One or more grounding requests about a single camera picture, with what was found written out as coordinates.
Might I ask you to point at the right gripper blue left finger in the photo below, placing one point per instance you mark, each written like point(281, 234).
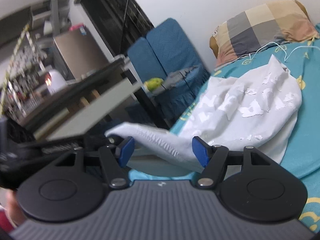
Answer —
point(125, 151)

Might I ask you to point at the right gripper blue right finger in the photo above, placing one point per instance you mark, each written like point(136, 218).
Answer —
point(202, 151)

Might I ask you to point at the white t-shirt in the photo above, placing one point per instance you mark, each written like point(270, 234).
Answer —
point(225, 119)

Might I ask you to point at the person left hand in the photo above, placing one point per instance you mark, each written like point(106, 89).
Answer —
point(13, 210)

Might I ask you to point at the yellow green plush toy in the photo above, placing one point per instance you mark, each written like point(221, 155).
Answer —
point(153, 83)

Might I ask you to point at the grey folded garment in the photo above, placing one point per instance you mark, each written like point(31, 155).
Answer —
point(175, 77)

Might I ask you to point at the cardboard box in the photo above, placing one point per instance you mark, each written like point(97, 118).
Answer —
point(76, 54)

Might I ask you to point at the blue covered chair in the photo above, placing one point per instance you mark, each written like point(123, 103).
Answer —
point(167, 53)

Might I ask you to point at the teal patterned bed sheet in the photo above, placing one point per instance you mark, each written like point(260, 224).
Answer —
point(302, 153)

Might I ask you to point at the plaid pillow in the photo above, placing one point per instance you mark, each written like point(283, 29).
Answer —
point(275, 22)

